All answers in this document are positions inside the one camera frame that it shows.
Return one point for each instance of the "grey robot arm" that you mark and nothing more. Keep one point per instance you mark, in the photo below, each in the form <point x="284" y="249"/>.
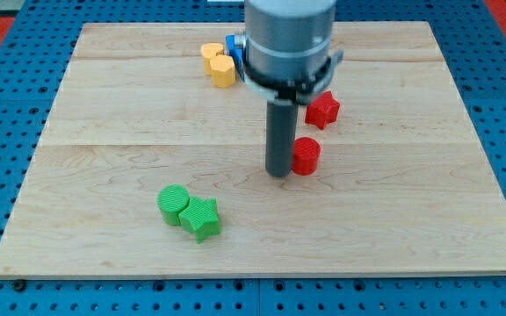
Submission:
<point x="285" y="49"/>

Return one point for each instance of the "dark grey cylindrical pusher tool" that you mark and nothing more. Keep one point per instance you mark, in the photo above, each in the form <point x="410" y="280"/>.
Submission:
<point x="281" y="122"/>

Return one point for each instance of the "red cylinder block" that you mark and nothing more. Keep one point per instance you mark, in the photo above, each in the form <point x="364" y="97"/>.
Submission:
<point x="306" y="153"/>

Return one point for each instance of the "green star block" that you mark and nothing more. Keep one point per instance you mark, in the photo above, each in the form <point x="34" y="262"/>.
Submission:
<point x="201" y="218"/>

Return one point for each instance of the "red star block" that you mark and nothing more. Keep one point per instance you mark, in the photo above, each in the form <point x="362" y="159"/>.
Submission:
<point x="322" y="111"/>

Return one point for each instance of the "green cylinder block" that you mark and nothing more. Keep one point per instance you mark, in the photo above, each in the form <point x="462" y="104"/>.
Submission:
<point x="171" y="201"/>

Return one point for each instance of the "wooden board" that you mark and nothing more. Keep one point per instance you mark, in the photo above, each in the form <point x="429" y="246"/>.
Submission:
<point x="403" y="187"/>

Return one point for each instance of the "blue block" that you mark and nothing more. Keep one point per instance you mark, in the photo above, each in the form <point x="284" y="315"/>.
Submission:
<point x="235" y="51"/>

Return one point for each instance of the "yellow block rear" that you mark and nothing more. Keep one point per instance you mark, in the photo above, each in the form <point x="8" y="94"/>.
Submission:
<point x="209" y="51"/>

